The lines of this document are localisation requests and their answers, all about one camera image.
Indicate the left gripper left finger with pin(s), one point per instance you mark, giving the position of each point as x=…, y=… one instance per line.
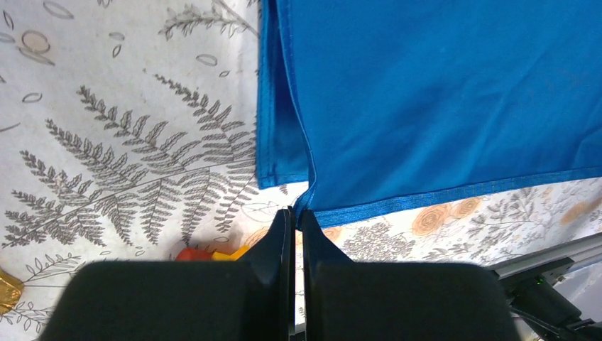
x=247, y=299

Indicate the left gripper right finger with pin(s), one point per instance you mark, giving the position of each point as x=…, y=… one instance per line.
x=349, y=300

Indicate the blue cloth napkin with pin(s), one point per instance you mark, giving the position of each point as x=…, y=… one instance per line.
x=384, y=106

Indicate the blue orange toy car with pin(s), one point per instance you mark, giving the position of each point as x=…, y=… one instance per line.
x=192, y=254

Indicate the floral tablecloth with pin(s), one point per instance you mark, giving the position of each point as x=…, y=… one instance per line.
x=129, y=133

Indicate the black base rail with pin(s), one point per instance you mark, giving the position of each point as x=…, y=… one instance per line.
x=528, y=281

